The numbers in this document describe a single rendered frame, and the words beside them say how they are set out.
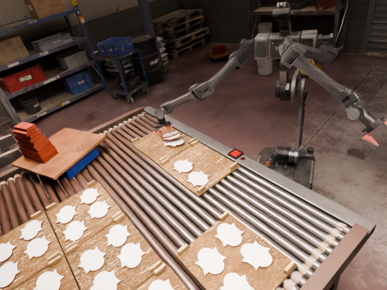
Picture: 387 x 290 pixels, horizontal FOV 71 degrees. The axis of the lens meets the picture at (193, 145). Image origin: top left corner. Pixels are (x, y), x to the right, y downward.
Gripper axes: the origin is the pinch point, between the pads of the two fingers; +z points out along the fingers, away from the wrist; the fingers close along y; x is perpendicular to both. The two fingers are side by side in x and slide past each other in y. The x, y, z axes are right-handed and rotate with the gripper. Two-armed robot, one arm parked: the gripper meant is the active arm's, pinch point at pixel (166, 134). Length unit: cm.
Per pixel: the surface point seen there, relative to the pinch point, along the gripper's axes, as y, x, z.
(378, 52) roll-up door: 456, -117, 32
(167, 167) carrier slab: -25.0, -15.7, 14.7
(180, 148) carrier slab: -4.2, -13.5, 9.8
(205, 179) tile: -27, -46, 22
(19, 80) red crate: 83, 373, -96
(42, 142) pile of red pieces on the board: -61, 57, -23
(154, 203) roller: -53, -25, 25
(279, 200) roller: -23, -88, 36
